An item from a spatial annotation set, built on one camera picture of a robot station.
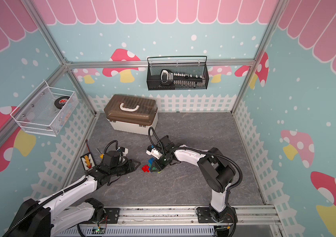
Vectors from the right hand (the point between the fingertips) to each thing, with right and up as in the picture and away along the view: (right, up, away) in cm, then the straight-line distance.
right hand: (153, 168), depth 85 cm
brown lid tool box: (-14, +33, +6) cm, 36 cm away
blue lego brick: (-1, +5, -3) cm, 6 cm away
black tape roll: (-49, +38, -7) cm, 62 cm away
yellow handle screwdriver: (-35, +6, +9) cm, 36 cm away
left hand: (-9, +1, -1) cm, 9 cm away
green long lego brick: (+1, +1, -3) cm, 3 cm away
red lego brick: (-5, 0, -1) cm, 5 cm away
